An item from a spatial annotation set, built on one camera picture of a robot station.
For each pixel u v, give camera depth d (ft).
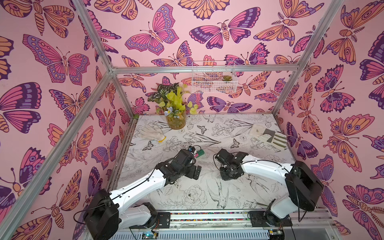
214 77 3.14
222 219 2.45
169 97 3.17
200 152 3.19
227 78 3.03
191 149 2.38
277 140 3.40
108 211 1.29
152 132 3.59
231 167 2.05
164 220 2.40
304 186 1.45
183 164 2.02
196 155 3.16
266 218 2.13
